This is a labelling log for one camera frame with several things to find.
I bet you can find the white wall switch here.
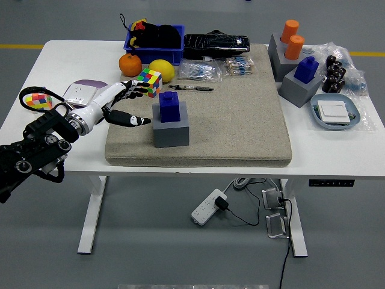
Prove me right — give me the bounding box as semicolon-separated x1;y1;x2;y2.
317;101;351;124

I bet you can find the light blue plate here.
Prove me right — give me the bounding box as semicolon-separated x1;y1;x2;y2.
310;93;362;131

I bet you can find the black floor cable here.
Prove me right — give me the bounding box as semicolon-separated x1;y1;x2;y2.
278;197;294;289

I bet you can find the yellow lemon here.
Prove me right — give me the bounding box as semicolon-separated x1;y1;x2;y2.
148;59;176;84

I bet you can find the white power cable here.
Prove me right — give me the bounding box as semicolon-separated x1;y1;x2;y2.
222;177;268;193

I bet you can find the small colourful puzzle cube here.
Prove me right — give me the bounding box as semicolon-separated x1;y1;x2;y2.
25;93;53;111

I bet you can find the black table control panel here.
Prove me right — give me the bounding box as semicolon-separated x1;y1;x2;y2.
308;179;355;188

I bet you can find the white wall socket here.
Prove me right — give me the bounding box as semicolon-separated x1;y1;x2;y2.
62;82;97;107

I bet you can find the orange cylinder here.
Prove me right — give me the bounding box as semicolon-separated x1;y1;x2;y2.
284;34;306;61
280;19;300;43

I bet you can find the blue plastic bin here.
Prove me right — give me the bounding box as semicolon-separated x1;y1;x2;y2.
123;23;185;66

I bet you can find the flat clear plastic bag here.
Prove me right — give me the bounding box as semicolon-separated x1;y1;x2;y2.
306;90;377;132

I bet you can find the black strap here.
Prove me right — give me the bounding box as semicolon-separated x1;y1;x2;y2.
119;13;134;34

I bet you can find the black pen tool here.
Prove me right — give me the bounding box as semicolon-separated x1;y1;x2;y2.
168;84;215;92

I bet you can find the bag of blue resistors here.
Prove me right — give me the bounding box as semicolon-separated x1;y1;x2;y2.
177;58;223;82

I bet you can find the black power adapter with cord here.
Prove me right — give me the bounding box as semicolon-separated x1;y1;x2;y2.
214;183;261;226

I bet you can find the crumpled clear plastic bag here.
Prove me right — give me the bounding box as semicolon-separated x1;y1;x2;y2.
302;41;369;96

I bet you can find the white table leg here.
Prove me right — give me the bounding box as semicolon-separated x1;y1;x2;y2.
77;176;108;255
278;179;309;258

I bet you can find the grey cube seal holder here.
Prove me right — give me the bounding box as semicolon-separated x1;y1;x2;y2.
278;66;327;108
152;101;191;149

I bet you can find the black cloth pouch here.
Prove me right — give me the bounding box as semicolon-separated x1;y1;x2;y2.
129;22;182;49

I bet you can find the black keyboard in plastic wrap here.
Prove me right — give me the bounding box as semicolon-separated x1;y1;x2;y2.
182;30;251;60

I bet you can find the grey-brown mat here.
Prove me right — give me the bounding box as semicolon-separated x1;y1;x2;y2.
104;43;293;168

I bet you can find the metal bracket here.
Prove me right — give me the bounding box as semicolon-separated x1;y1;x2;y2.
261;187;286;211
265;213;290;240

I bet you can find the large colourful puzzle cube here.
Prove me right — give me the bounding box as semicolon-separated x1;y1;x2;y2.
136;68;164;99

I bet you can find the blue seal stamp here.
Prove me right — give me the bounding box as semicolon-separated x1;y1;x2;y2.
158;91;182;123
294;56;319;84

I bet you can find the purple tray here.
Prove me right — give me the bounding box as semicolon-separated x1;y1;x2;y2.
61;79;109;110

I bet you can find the tall grey double holder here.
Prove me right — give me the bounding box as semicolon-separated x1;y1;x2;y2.
267;32;304;82

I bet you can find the white power strip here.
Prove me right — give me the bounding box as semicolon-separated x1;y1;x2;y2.
191;188;228;226

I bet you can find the green circuit board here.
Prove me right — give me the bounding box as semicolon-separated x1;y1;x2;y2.
312;104;358;121

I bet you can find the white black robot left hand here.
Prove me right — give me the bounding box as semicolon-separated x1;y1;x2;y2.
71;79;152;129

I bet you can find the orange fruit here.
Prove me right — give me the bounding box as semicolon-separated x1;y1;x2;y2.
119;53;143;78

